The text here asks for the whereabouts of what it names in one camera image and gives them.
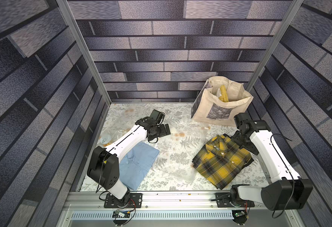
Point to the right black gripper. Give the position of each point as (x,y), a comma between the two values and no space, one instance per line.
(240,141)

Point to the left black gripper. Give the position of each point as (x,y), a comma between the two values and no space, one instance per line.
(164,132)

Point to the clear plastic vacuum bag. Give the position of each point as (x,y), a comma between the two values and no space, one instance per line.
(176,151)

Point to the yellow black plaid shirt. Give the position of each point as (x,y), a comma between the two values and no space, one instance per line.
(220,160)

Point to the light blue shirt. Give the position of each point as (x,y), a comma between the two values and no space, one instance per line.
(136,165)

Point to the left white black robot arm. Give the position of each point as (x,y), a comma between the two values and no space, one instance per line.
(104,163)

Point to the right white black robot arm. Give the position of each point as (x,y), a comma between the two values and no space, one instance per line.
(288,191)

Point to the white vacuum bag valve cap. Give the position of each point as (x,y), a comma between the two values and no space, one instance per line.
(173,130)

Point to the beige canvas tote bag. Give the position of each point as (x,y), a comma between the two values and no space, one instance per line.
(209,109)

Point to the yellow item in tote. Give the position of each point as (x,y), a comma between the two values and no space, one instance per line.
(222,94)

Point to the white round tape roll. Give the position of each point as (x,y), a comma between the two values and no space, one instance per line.
(105,139)

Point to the right small circuit board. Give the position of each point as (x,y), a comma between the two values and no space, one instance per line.
(238,214)

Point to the small circuit board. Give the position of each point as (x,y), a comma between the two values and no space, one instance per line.
(120,214)
(238,214)

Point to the left small circuit board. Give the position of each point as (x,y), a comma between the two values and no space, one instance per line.
(120,214)

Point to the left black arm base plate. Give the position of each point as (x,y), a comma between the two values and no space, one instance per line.
(132,200)

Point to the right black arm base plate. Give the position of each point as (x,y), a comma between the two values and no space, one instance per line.
(225,200)

